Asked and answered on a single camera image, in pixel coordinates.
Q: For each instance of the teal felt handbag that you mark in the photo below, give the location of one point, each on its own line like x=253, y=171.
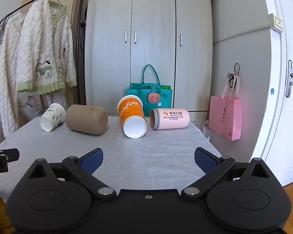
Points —
x=136, y=93

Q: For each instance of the orange paper cup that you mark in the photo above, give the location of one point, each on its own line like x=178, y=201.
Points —
x=130, y=111

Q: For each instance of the grey wooden wardrobe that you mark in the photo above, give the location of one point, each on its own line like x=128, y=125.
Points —
x=153, y=53

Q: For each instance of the blue round wall sticker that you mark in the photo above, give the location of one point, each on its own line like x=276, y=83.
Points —
x=272, y=91

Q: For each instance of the brown cup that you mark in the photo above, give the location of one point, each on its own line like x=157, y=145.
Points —
x=88, y=119

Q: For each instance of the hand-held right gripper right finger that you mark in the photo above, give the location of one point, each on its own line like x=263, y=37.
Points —
x=204, y=160

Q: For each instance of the clear plastic bag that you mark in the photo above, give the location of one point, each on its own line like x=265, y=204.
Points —
x=206, y=128

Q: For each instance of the white door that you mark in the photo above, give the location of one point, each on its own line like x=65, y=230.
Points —
x=283, y=131

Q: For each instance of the pink paper bag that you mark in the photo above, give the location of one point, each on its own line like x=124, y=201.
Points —
x=224, y=117

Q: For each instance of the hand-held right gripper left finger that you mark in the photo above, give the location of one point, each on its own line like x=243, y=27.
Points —
x=92, y=159

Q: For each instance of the white leaf-print paper cup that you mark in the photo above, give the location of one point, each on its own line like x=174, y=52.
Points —
x=55, y=114

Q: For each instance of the pink lidded cup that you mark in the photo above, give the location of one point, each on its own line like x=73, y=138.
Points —
x=173, y=120

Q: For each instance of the white green-trimmed fluffy cardigan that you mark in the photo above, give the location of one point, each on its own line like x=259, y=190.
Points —
x=46, y=41

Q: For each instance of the white quilted table cloth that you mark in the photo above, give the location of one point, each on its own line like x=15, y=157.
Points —
x=136, y=156

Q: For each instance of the white wall switch box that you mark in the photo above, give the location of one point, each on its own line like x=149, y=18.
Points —
x=278, y=23

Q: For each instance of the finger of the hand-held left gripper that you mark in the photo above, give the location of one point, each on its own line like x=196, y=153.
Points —
x=11, y=154

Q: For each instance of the white fluffy robe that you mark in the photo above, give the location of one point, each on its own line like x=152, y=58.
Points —
x=8, y=65

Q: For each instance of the black metal clothes rack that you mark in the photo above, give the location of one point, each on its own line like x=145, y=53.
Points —
x=82, y=41

